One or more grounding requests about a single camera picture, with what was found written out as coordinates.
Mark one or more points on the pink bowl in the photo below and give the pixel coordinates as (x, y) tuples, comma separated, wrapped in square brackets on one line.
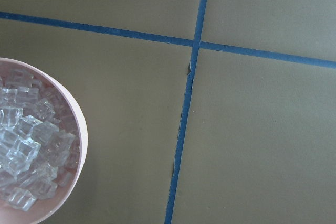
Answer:
[(43, 209)]

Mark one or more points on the pile of clear ice cubes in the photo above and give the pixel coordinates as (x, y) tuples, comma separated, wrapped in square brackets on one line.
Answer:
[(39, 140)]

